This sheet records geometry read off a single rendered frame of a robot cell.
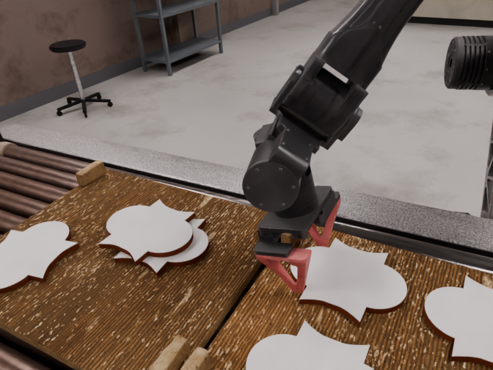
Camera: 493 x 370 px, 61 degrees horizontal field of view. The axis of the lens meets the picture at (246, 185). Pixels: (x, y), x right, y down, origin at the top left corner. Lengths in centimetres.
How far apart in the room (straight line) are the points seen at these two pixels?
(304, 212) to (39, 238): 42
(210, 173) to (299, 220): 38
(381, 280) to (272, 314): 15
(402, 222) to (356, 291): 21
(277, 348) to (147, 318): 17
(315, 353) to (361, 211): 32
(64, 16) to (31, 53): 48
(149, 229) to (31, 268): 17
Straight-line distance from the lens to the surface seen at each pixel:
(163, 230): 65
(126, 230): 67
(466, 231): 74
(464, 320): 56
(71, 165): 99
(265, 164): 40
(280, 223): 50
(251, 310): 54
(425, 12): 646
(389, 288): 57
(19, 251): 72
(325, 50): 44
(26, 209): 88
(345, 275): 57
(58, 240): 71
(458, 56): 158
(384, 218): 73
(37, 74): 431
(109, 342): 55
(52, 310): 62
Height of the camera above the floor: 135
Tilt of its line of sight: 33 degrees down
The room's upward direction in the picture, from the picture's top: 4 degrees counter-clockwise
